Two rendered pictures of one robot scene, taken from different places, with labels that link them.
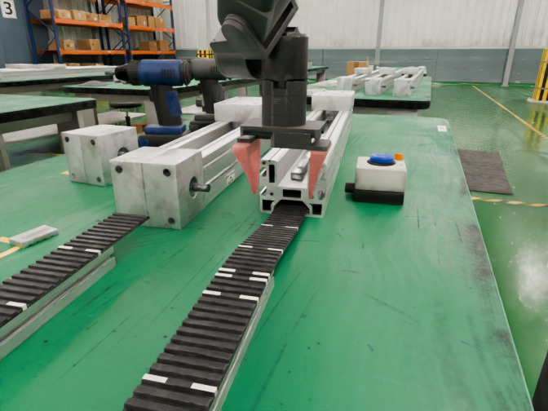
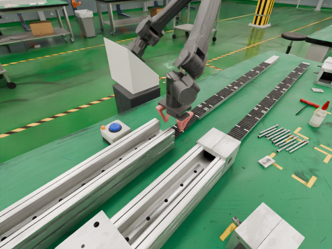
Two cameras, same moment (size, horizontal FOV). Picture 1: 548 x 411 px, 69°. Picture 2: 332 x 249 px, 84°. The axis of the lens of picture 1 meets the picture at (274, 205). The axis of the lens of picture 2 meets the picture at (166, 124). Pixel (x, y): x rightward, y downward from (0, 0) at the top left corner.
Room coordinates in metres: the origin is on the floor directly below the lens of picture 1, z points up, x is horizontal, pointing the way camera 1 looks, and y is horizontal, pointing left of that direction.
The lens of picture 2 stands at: (1.00, 0.23, 1.27)
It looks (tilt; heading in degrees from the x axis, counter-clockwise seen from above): 39 degrees down; 210
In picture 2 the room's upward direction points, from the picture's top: straight up
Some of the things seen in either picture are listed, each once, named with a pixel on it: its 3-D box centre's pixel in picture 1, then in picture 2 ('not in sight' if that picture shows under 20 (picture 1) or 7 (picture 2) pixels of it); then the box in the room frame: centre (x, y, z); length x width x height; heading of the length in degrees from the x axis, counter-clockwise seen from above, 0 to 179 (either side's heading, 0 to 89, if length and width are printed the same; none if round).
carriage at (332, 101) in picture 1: (333, 104); not in sight; (1.20, -0.18, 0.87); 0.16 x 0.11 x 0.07; 167
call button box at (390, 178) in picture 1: (374, 178); (117, 135); (0.65, -0.17, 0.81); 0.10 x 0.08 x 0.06; 77
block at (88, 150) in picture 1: (108, 154); (256, 237); (0.76, 0.32, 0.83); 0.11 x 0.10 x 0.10; 66
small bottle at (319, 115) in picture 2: not in sight; (320, 113); (0.17, 0.46, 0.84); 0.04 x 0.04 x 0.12
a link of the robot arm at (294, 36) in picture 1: (280, 57); (175, 83); (0.52, -0.01, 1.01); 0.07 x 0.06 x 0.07; 49
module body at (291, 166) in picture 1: (323, 137); (50, 211); (0.95, -0.12, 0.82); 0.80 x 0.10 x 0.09; 167
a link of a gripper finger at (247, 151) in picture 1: (264, 161); (179, 119); (0.53, 0.01, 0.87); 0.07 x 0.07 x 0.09; 76
